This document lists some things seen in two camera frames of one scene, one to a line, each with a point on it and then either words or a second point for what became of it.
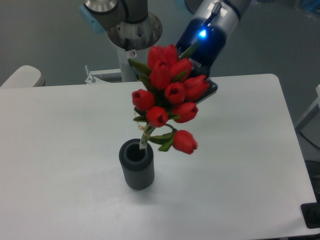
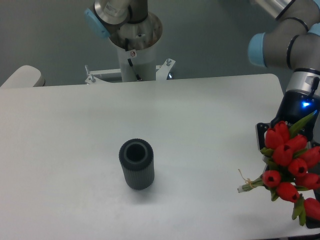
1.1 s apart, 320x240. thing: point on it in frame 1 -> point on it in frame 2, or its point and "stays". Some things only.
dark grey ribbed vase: [138, 164] stays
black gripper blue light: [203, 43] -> [296, 105]
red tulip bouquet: [172, 87] -> [293, 163]
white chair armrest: [26, 76] stays
